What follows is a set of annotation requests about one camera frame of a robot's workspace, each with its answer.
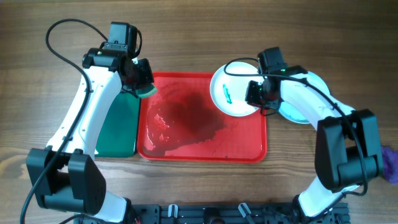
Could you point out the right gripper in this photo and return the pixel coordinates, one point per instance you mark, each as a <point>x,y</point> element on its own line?
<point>252,98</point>

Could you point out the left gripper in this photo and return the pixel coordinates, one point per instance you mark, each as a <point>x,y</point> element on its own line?
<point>147,78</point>

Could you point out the green sponge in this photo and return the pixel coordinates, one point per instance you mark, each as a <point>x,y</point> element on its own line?
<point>146,91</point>

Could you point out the light blue plate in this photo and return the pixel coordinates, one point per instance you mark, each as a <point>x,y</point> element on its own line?
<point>292,114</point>

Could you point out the white plate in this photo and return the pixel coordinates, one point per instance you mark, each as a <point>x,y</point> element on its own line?
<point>229,93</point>

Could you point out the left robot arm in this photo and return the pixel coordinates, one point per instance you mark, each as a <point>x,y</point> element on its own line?
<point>64,175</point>

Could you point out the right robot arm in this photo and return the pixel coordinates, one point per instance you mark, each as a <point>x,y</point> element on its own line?
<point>347,152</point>

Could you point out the red plastic tray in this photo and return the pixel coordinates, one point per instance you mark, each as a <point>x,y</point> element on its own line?
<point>180,122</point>

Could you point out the dark green tray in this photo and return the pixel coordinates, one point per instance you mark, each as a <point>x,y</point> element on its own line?
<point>118,134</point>

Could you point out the purple cloth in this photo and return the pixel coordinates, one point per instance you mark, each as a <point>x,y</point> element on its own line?
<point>389,157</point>

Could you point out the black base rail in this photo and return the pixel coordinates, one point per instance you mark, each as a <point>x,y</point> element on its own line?
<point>269,213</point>

